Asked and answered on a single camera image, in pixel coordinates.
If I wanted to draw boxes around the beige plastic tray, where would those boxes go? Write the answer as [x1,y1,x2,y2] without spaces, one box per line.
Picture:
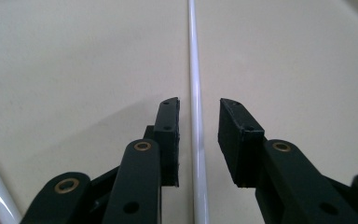
[0,0,358,224]

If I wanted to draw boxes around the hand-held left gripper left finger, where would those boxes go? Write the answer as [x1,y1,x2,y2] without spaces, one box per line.
[102,96,181,224]

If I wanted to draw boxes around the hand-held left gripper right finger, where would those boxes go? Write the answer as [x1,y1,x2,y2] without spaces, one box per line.
[217,98,358,224]

